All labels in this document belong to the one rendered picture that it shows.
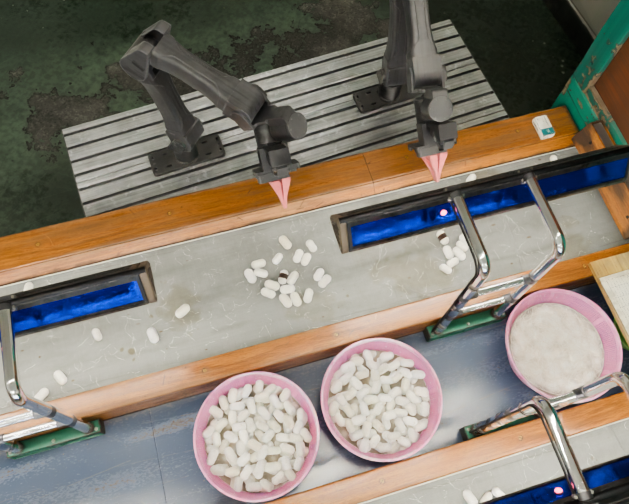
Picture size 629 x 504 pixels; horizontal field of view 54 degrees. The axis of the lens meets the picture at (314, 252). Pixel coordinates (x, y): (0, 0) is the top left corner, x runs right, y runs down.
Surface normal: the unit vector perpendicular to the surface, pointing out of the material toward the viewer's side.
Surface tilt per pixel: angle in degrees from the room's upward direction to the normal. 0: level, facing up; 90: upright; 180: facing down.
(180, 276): 0
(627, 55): 90
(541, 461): 0
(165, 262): 0
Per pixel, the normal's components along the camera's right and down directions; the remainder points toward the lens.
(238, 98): 0.31, -0.25
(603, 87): -0.96, 0.24
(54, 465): 0.04, -0.39
